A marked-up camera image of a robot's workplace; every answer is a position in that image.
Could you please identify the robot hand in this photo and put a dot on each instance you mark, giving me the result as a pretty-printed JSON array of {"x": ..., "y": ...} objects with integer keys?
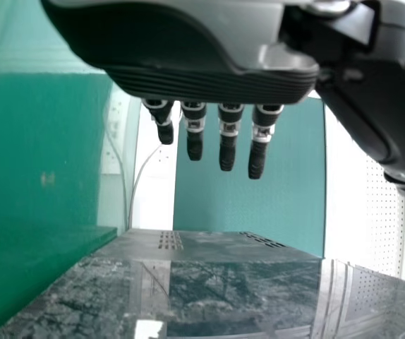
[{"x": 188, "y": 46}]

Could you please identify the white socket strip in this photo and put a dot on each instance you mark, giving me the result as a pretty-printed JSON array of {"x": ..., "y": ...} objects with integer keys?
[{"x": 112, "y": 141}]

